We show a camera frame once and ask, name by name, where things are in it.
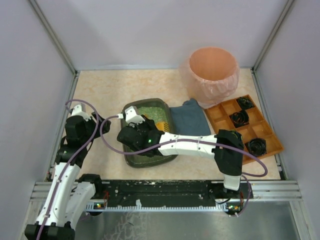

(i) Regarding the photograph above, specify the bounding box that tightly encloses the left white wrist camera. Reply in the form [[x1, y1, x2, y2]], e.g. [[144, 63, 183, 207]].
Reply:
[[70, 103, 92, 122]]

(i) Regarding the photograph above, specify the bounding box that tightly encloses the orange compartment tray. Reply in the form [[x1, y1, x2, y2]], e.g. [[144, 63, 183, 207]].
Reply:
[[204, 95, 284, 159]]

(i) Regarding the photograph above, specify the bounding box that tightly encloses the yellow litter scoop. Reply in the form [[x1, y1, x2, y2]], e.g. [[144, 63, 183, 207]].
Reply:
[[155, 121, 170, 133]]

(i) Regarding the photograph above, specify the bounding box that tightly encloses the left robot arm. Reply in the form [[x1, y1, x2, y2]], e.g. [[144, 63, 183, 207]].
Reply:
[[24, 111, 111, 240]]

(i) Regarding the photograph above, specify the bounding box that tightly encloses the black coiled cable middle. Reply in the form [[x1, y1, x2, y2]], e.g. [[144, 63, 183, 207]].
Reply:
[[229, 109, 250, 127]]

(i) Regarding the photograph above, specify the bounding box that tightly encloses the blue folded cloth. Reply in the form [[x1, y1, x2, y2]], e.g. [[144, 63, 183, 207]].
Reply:
[[170, 98, 211, 136]]

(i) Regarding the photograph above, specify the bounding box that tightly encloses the dark grey litter box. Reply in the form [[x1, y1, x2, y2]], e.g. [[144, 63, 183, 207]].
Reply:
[[117, 98, 177, 168]]

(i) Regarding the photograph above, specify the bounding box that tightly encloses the black coiled cable far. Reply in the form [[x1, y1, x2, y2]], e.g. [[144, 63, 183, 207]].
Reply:
[[236, 96, 256, 110]]

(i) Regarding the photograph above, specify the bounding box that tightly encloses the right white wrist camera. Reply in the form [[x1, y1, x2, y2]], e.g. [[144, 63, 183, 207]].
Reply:
[[117, 106, 145, 125]]

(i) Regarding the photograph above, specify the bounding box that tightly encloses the black coiled cable near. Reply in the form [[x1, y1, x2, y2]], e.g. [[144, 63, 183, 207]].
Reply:
[[246, 138, 268, 156]]

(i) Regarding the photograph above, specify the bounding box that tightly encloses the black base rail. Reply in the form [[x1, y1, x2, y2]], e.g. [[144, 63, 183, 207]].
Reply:
[[82, 180, 254, 216]]

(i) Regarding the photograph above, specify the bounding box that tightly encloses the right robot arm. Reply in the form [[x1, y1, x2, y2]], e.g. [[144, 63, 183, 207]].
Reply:
[[117, 115, 244, 192]]

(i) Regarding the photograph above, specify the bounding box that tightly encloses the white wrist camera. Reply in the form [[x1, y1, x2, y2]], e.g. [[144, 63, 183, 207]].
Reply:
[[70, 103, 92, 122], [117, 106, 145, 125]]

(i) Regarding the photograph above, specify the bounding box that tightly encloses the black coiled cable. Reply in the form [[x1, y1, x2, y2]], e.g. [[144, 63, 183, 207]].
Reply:
[[246, 138, 268, 156], [236, 96, 256, 110], [229, 109, 250, 127]]

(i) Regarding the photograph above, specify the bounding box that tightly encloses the bin with pink bag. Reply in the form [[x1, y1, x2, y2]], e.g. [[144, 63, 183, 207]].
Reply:
[[179, 46, 240, 109]]

